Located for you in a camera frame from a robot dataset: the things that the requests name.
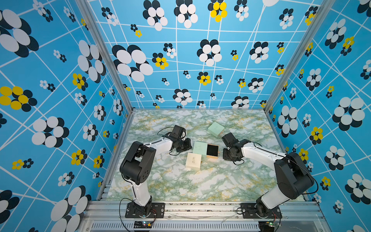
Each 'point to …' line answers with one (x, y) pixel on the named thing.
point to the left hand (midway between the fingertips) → (194, 145)
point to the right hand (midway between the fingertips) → (228, 156)
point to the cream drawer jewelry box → (193, 161)
